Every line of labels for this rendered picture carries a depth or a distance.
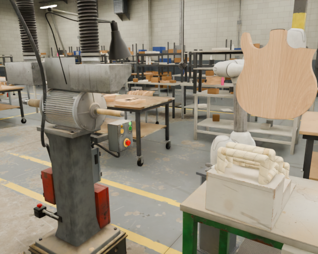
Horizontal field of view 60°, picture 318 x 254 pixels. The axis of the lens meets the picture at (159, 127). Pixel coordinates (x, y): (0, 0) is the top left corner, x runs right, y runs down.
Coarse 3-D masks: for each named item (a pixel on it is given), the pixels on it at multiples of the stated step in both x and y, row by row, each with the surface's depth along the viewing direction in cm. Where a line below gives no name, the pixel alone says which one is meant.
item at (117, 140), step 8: (120, 120) 199; (128, 120) 199; (112, 128) 189; (120, 128) 188; (128, 128) 195; (112, 136) 191; (120, 136) 189; (128, 136) 197; (96, 144) 198; (112, 144) 193; (120, 144) 190
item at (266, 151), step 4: (228, 144) 115; (232, 144) 114; (236, 144) 113; (240, 144) 113; (244, 144) 113; (232, 148) 114; (236, 148) 113; (240, 148) 112; (244, 148) 111; (248, 148) 110; (252, 148) 109; (256, 148) 108; (260, 148) 108; (264, 148) 107; (252, 152) 109; (256, 152) 108; (260, 152) 107; (264, 152) 106; (268, 152) 106; (272, 152) 105
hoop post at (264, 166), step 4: (260, 164) 100; (264, 164) 99; (268, 164) 99; (260, 168) 100; (264, 168) 99; (268, 168) 100; (260, 172) 101; (264, 172) 100; (268, 172) 101; (260, 176) 101; (264, 176) 100; (260, 180) 101; (264, 184) 101
